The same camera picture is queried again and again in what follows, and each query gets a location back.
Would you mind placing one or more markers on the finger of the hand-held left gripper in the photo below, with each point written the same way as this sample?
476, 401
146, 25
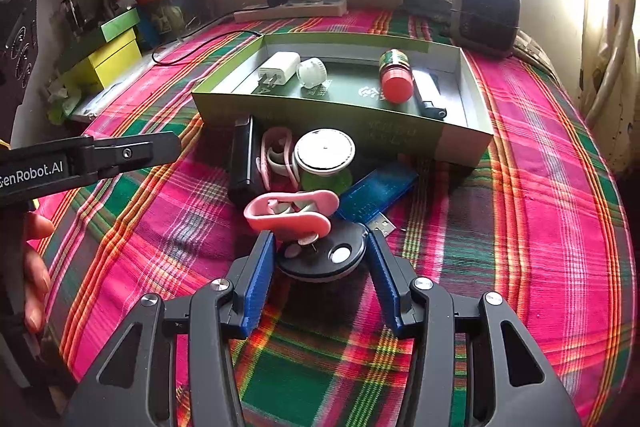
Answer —
135, 152

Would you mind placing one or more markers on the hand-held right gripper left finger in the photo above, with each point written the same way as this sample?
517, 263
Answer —
257, 287

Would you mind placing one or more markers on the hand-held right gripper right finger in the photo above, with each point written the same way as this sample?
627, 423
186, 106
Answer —
382, 287

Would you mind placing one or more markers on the black round disc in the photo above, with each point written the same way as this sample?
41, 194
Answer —
320, 264

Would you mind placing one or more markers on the pink clip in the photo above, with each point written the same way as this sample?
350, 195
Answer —
280, 222

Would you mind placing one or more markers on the blue USB stick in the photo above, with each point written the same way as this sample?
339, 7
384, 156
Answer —
375, 192

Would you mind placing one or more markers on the black rectangular device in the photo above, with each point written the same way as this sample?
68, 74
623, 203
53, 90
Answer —
244, 157

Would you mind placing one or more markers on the green jar with white lid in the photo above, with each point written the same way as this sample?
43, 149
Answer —
324, 152

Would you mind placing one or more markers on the white USB charger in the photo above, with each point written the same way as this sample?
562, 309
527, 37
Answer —
280, 67

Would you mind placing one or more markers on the silver black lighter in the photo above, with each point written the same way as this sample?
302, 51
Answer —
425, 89

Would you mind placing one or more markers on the red cap brown bottle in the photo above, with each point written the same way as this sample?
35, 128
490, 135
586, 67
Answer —
396, 82

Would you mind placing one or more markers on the green cardboard box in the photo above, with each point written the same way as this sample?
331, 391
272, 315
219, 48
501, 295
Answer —
345, 77

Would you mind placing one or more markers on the person's left hand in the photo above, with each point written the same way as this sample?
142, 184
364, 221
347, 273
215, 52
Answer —
37, 287

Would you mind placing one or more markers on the clear plastic packet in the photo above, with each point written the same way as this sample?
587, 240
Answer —
110, 99

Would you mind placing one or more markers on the crumpled paper wrappers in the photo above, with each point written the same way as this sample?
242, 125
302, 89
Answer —
62, 102

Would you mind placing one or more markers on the yellow box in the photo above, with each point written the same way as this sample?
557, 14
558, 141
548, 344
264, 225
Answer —
110, 62

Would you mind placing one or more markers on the blue box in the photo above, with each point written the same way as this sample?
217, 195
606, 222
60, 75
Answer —
149, 32

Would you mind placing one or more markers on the clear plastic container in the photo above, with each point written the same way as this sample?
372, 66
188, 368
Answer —
175, 14

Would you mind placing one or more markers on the white power strip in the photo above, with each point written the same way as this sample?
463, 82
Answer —
300, 8

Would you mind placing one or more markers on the black grilled appliance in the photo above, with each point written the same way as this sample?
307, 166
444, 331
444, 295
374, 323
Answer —
482, 17

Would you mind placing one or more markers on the white curved tube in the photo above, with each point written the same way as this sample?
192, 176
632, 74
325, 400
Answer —
612, 62

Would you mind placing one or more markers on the small metal frame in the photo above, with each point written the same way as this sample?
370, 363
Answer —
74, 14

